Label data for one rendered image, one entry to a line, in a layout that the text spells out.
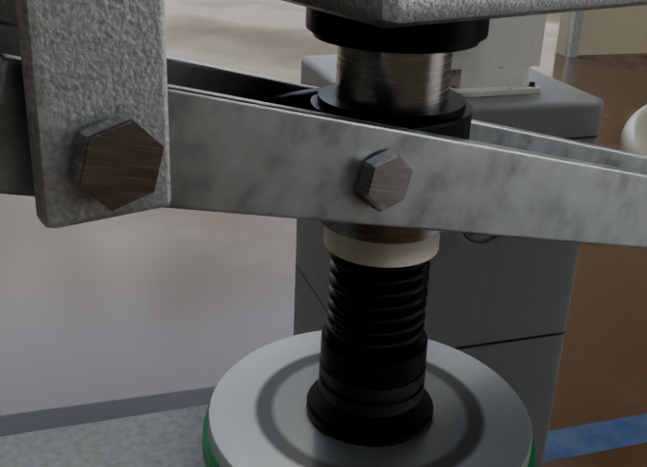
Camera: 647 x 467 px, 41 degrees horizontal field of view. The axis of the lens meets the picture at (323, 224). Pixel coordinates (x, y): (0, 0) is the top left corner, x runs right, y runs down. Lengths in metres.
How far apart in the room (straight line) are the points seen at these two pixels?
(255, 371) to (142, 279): 2.04
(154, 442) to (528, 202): 0.29
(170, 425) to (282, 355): 0.09
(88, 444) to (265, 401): 0.12
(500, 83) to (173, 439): 0.95
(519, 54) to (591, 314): 1.34
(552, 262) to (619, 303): 1.22
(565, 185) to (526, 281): 0.98
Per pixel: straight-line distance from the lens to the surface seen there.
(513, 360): 1.57
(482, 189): 0.47
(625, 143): 0.99
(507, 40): 1.40
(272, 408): 0.58
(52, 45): 0.30
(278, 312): 2.45
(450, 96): 0.50
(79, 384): 2.18
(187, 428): 0.61
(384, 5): 0.34
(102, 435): 0.61
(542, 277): 1.51
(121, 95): 0.31
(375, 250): 0.49
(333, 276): 0.53
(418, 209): 0.45
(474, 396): 0.61
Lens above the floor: 1.18
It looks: 23 degrees down
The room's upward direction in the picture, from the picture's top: 2 degrees clockwise
